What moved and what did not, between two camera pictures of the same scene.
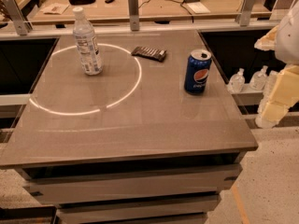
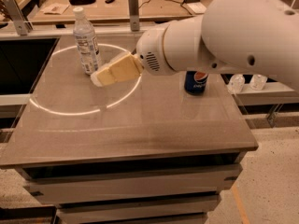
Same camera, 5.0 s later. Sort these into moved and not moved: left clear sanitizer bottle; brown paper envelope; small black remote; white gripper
Moved: white gripper
Not moved: brown paper envelope; left clear sanitizer bottle; small black remote
